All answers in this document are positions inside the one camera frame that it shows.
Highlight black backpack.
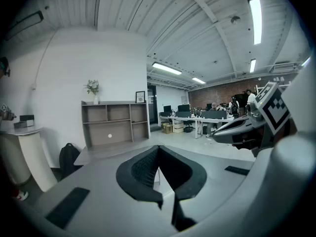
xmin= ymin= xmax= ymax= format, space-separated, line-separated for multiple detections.
xmin=59 ymin=143 xmax=83 ymax=180

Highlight black office chair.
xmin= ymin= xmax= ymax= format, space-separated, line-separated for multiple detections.
xmin=183 ymin=118 xmax=194 ymax=133

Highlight dark glass door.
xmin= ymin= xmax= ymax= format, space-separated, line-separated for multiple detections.
xmin=147 ymin=83 xmax=159 ymax=127

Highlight brown cardboard box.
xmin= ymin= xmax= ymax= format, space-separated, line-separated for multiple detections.
xmin=161 ymin=122 xmax=174 ymax=134

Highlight unlit dark ceiling light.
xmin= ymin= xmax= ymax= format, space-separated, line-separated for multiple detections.
xmin=4 ymin=10 xmax=45 ymax=42

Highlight white office desk row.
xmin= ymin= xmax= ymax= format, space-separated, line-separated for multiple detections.
xmin=159 ymin=116 xmax=235 ymax=139

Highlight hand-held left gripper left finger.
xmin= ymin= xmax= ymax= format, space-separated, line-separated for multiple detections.
xmin=116 ymin=145 xmax=164 ymax=210

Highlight white vase with flowers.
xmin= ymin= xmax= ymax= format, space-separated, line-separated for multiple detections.
xmin=83 ymin=79 xmax=100 ymax=105

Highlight ceiling air conditioner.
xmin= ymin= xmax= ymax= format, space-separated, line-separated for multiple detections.
xmin=272 ymin=61 xmax=303 ymax=74

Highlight grey box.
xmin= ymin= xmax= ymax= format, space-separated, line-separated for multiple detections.
xmin=13 ymin=120 xmax=34 ymax=129

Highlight white storage box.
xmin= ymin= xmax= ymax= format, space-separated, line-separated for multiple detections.
xmin=172 ymin=121 xmax=185 ymax=133

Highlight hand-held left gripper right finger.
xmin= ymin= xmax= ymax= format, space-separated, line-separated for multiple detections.
xmin=158 ymin=145 xmax=207 ymax=232

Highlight grey wooden shelf unit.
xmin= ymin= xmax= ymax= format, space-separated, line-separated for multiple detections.
xmin=80 ymin=100 xmax=151 ymax=149

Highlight white curved counter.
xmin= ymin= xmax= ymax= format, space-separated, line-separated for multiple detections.
xmin=0 ymin=126 xmax=59 ymax=193

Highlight black picture frame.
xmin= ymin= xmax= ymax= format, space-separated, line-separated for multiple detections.
xmin=135 ymin=90 xmax=146 ymax=104

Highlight light wood grain desk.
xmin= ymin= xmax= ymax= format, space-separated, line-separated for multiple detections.
xmin=73 ymin=142 xmax=163 ymax=167

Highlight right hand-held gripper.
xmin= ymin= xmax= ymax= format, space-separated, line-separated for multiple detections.
xmin=212 ymin=81 xmax=292 ymax=158

